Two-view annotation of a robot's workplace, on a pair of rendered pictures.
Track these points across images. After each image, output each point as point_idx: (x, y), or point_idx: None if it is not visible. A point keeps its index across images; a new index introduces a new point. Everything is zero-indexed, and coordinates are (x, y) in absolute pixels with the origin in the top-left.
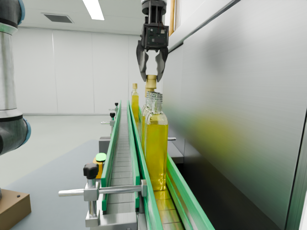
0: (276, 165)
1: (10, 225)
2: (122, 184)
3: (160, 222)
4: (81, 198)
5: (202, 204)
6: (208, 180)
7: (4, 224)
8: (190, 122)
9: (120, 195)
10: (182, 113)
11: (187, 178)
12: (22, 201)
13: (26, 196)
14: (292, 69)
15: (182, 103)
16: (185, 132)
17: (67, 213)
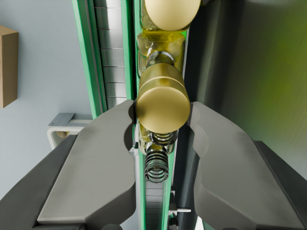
0: (208, 226)
1: (15, 56)
2: (119, 81)
3: (142, 181)
4: (65, 12)
5: (212, 79)
6: (221, 102)
7: (12, 62)
8: (245, 94)
9: (119, 100)
10: (272, 24)
11: (224, 27)
12: (4, 44)
13: (1, 39)
14: None
15: (293, 26)
16: (240, 54)
17: (62, 40)
